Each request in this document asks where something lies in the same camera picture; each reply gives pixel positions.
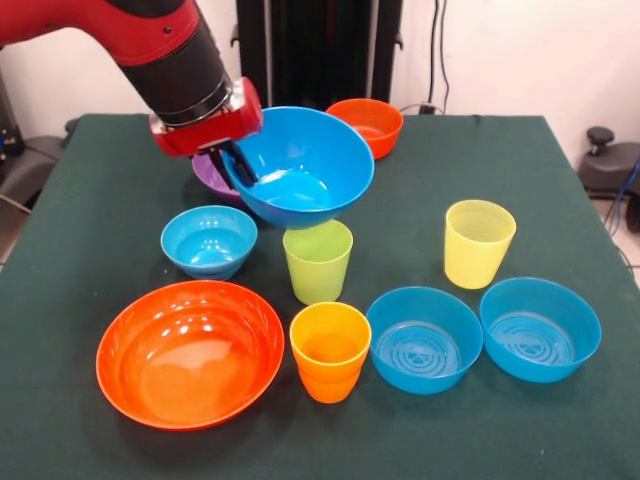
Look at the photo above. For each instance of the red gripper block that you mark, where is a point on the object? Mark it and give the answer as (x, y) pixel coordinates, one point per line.
(210, 135)

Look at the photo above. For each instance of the large deep blue bowl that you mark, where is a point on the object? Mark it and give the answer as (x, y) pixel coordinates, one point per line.
(310, 150)

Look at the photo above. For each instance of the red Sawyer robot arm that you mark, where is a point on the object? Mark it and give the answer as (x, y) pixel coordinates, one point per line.
(170, 65)

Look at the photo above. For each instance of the purple bowl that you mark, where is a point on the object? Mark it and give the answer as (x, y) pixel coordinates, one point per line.
(210, 185)

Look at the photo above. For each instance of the small light blue bowl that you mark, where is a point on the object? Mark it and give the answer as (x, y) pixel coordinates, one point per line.
(210, 245)

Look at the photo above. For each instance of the green cup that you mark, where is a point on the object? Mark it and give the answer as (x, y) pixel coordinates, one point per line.
(315, 280)

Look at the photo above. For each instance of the small red-orange bowl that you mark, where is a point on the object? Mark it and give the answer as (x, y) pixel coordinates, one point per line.
(370, 142)

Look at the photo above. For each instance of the dark green table cloth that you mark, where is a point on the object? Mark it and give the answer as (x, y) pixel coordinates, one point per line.
(75, 250)

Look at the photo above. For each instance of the large orange bowl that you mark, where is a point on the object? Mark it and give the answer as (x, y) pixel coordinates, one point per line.
(190, 360)

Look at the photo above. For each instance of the orange cup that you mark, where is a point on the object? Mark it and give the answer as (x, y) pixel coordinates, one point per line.
(327, 370)

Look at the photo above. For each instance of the black equipment box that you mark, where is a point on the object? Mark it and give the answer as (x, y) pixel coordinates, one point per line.
(7, 120)

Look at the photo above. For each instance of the yellow cup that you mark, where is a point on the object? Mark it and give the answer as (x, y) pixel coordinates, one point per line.
(475, 260)

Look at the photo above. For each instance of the black pedestal foot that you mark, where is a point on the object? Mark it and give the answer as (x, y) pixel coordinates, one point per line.
(30, 165)
(610, 170)

